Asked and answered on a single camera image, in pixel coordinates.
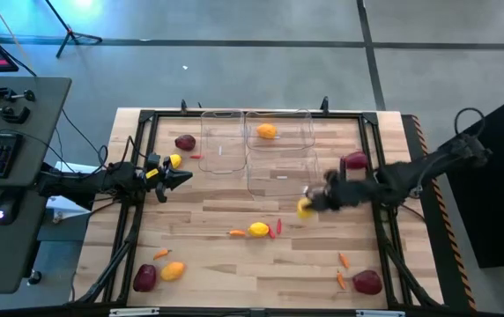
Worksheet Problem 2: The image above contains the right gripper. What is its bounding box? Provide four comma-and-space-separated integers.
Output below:
304, 169, 381, 213

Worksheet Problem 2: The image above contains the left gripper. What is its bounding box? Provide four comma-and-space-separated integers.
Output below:
139, 151, 194, 204

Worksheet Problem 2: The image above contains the dark red fruit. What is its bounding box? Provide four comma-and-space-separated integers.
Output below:
174, 134, 197, 152
343, 151, 369, 172
351, 269, 384, 296
132, 263, 158, 293

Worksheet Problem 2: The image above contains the orange mango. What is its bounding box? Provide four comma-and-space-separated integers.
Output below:
256, 122, 278, 141
159, 261, 187, 283

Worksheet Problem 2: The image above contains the clear plastic basket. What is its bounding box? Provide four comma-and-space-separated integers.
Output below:
197, 108, 248, 175
246, 147, 322, 200
245, 108, 316, 152

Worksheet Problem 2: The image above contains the white box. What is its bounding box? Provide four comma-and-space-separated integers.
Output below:
45, 160, 93, 224

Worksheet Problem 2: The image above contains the black yellow hazard edge strip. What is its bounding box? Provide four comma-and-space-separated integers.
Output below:
410, 114, 478, 312

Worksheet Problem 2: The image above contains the black computer mouse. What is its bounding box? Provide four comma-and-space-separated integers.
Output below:
0, 193, 20, 226

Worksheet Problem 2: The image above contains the black C clamp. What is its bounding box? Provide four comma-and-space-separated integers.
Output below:
0, 100, 32, 125
0, 83, 37, 105

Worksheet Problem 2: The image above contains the large black box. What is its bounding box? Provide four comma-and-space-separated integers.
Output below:
436, 85, 504, 269

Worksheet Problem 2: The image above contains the black tripod stand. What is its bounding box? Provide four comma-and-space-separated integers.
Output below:
42, 0, 104, 60

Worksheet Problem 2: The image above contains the black aluminium table frame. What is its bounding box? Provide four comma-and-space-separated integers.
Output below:
69, 107, 445, 309

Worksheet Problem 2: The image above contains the black desk cable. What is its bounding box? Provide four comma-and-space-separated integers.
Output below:
53, 107, 110, 177

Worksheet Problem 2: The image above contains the white metal bracket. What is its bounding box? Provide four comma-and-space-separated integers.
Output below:
355, 309, 407, 317
108, 307, 160, 317

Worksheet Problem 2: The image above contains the black right arm cable loop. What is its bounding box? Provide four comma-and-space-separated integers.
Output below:
453, 107, 487, 138

